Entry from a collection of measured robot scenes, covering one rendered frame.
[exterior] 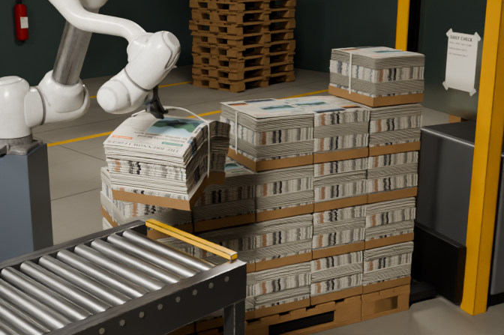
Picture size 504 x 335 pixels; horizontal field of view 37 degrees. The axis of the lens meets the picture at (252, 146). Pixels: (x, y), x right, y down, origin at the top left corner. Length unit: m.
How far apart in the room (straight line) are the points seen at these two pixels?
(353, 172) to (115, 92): 1.56
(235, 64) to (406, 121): 6.08
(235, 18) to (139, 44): 7.19
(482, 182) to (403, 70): 0.67
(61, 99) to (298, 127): 1.00
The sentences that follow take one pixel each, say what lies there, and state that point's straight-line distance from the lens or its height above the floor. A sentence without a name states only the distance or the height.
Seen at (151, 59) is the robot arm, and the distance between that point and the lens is 2.15.
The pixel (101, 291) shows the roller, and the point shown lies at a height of 0.79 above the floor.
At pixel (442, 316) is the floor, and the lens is 3.89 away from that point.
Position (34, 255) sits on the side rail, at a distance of 2.49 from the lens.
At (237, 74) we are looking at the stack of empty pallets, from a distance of 9.43.
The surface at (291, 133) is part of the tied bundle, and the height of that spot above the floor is 0.98.
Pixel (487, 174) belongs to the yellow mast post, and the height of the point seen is 0.73.
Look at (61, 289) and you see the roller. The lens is 2.26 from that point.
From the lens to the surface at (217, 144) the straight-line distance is 2.60.
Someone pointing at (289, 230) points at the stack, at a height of 0.54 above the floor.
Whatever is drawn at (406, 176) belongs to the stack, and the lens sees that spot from 3.62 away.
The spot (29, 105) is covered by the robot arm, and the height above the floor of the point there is 1.18.
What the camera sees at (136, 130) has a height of 1.17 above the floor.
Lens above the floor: 1.74
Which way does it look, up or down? 15 degrees down
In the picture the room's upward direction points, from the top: 1 degrees clockwise
